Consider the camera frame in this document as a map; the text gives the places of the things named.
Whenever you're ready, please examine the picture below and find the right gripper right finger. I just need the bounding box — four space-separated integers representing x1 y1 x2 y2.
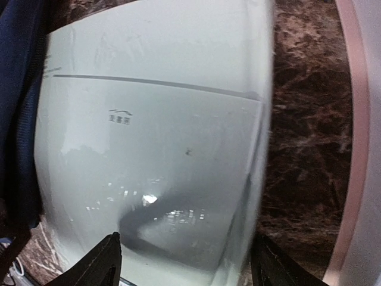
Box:
251 234 325 286

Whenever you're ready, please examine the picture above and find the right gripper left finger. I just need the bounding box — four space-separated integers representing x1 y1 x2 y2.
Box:
50 232 122 286

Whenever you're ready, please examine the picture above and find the grey hardcover book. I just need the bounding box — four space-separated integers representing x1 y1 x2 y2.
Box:
35 1 274 285

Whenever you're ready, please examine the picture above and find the navy blue student backpack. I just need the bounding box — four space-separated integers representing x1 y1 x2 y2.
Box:
1 1 49 272

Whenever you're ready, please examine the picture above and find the pink flowered white book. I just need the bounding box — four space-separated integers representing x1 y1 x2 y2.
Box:
323 1 380 285

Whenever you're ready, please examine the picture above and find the white charger with cable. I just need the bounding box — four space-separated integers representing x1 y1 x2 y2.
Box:
11 257 25 278

